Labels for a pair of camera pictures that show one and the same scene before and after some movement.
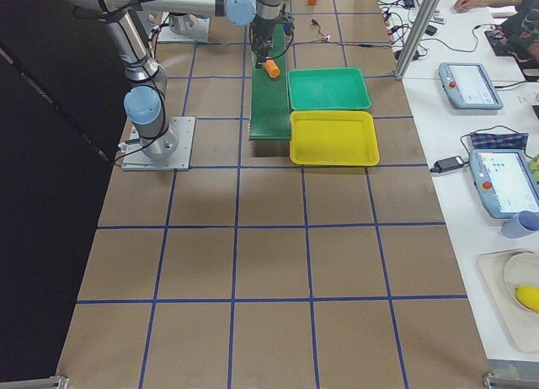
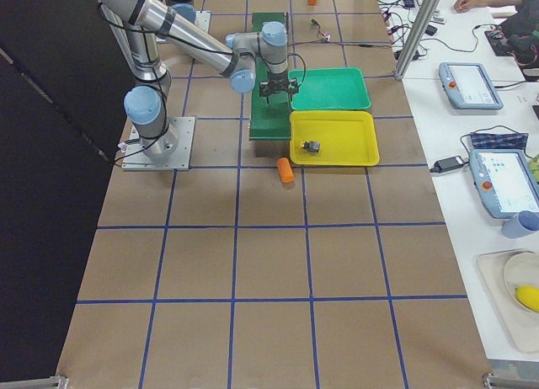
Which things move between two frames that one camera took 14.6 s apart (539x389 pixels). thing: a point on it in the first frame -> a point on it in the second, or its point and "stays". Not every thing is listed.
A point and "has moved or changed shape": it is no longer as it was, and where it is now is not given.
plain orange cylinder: (272, 68) has moved or changed shape
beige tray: (520, 324) stays
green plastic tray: (324, 88) stays
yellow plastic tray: (333, 137) stays
